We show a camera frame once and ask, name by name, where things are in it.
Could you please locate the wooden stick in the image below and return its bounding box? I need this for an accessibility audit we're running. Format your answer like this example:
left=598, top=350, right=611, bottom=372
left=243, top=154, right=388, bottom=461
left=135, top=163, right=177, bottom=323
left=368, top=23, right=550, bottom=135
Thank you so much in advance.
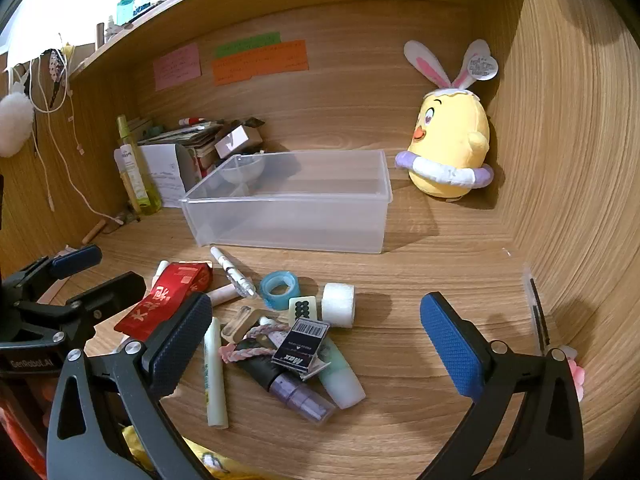
left=81, top=218, right=109, bottom=244

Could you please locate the pink flower ornament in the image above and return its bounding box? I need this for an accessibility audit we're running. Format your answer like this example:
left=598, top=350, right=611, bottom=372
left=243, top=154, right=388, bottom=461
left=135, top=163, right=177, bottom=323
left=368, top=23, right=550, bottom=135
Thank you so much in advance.
left=565, top=345, right=586, bottom=402

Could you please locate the orange paper note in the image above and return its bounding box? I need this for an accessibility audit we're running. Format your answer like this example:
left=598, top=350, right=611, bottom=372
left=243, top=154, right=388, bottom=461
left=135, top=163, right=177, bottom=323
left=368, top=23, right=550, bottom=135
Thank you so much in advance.
left=211, top=40, right=309, bottom=87

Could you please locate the green paper note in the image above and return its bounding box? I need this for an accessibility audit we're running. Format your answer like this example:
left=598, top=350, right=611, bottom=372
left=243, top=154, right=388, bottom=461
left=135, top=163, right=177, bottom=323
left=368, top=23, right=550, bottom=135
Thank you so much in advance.
left=215, top=32, right=282, bottom=58

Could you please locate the clear plastic storage box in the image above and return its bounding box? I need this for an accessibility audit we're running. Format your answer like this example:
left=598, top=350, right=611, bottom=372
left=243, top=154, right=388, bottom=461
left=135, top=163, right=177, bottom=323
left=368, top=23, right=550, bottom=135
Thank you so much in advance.
left=179, top=149, right=393, bottom=255

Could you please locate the mint squeeze tube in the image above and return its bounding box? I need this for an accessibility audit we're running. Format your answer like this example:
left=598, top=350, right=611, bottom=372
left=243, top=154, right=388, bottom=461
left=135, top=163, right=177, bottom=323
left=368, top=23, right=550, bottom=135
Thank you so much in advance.
left=310, top=337, right=367, bottom=409

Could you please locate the dotted hanging ornament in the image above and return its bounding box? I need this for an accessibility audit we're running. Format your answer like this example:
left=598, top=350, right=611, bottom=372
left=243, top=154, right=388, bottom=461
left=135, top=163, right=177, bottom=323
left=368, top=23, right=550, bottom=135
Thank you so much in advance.
left=46, top=47, right=69, bottom=107

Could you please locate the white carton box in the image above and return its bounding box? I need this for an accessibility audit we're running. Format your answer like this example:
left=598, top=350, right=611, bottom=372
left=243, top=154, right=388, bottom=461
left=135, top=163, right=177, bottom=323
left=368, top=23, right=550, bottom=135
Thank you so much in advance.
left=137, top=143, right=201, bottom=208

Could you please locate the white bowl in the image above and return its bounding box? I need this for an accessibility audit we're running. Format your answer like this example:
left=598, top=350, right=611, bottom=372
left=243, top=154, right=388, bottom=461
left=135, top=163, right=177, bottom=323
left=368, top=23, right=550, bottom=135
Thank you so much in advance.
left=220, top=152, right=266, bottom=187

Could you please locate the purple tube with black cap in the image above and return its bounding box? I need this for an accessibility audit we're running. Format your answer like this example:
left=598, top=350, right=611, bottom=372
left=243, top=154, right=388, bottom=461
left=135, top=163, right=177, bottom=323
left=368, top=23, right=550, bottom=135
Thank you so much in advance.
left=235, top=340, right=337, bottom=425

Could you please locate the pale green stick tube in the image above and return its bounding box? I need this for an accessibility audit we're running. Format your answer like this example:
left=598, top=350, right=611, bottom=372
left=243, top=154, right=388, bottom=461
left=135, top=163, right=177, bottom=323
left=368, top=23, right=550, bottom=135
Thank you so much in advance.
left=202, top=316, right=230, bottom=430

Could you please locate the red tube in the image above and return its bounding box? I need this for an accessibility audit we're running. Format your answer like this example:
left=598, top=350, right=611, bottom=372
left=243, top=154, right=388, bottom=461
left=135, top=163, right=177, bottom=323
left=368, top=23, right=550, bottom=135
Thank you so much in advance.
left=114, top=261, right=214, bottom=341

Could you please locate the white tube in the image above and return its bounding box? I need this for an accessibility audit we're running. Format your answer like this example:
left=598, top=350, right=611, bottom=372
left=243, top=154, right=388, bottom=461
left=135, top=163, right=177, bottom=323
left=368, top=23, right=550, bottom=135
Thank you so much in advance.
left=205, top=283, right=237, bottom=307

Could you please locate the stack of paper packets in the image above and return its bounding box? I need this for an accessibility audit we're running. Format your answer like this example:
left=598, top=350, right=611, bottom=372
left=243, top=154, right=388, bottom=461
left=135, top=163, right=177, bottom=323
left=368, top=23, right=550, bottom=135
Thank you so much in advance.
left=137, top=120, right=226, bottom=149

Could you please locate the white foam tape roll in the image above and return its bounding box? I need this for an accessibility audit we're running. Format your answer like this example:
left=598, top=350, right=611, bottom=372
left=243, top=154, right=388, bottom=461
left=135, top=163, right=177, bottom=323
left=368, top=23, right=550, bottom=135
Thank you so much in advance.
left=321, top=282, right=356, bottom=329

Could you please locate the white dotted mahjong tile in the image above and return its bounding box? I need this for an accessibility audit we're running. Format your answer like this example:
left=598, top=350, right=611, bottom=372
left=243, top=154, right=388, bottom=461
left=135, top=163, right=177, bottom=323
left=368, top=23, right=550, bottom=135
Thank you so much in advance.
left=288, top=296, right=319, bottom=326

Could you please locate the pink braided hair tie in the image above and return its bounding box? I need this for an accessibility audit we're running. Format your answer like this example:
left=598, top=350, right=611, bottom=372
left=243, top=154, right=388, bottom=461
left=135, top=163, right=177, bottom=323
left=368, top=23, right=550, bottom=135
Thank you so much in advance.
left=218, top=322, right=291, bottom=365

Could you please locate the yellow-green spray bottle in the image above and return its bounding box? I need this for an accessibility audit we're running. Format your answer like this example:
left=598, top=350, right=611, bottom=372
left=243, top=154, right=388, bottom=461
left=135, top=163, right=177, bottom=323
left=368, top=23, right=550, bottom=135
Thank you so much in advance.
left=114, top=115, right=163, bottom=216

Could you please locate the red and white carton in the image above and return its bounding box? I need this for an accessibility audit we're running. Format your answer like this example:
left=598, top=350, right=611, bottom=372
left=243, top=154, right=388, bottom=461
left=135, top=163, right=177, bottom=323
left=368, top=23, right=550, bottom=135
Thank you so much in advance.
left=192, top=147, right=222, bottom=179

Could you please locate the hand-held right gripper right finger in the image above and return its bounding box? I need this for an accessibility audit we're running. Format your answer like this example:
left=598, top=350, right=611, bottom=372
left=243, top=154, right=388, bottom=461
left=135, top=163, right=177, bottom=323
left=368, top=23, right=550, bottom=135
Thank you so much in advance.
left=417, top=291, right=585, bottom=480

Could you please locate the white charging cable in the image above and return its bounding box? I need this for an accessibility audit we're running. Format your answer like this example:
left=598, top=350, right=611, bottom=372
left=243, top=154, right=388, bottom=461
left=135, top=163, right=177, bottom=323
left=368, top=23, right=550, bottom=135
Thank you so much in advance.
left=27, top=52, right=126, bottom=226
left=59, top=35, right=86, bottom=157

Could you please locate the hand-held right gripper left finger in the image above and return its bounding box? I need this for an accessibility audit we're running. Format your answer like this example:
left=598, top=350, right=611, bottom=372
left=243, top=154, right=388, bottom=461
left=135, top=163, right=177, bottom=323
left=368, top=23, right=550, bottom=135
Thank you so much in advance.
left=46, top=291, right=216, bottom=480

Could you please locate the pink paper note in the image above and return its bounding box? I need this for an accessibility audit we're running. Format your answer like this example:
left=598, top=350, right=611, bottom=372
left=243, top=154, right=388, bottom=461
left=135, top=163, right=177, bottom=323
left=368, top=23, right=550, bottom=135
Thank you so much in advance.
left=153, top=42, right=202, bottom=92

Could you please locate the blue tape roll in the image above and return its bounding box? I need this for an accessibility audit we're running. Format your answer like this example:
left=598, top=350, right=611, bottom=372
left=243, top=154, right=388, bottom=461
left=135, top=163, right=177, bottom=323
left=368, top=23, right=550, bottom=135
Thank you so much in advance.
left=259, top=270, right=301, bottom=310

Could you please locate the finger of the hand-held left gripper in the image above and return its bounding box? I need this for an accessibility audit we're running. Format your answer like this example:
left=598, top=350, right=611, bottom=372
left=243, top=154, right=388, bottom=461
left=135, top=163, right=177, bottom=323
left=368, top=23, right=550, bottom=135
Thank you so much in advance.
left=17, top=244, right=104, bottom=302
left=66, top=270, right=148, bottom=342

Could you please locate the white pen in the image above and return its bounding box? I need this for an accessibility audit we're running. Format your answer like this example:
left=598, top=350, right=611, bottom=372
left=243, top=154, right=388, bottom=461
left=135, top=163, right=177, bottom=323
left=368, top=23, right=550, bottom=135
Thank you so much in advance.
left=210, top=246, right=257, bottom=301

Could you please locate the white fluffy pompom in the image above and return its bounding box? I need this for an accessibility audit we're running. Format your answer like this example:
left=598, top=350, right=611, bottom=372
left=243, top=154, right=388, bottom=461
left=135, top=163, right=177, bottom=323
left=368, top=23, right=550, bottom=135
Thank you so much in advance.
left=0, top=94, right=35, bottom=158

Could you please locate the black staples box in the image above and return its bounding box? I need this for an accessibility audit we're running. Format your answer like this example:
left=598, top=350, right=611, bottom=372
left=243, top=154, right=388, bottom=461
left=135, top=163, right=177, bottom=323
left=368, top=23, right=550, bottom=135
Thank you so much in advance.
left=271, top=317, right=331, bottom=369

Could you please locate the yellow chick plush toy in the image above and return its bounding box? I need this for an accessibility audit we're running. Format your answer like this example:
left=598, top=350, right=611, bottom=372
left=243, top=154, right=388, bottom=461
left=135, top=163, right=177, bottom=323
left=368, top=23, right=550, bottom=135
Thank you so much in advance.
left=395, top=39, right=500, bottom=203

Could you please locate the small open white box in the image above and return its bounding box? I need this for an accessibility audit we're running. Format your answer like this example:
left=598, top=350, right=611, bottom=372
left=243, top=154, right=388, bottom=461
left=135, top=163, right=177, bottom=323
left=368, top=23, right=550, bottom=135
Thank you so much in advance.
left=215, top=125, right=264, bottom=159

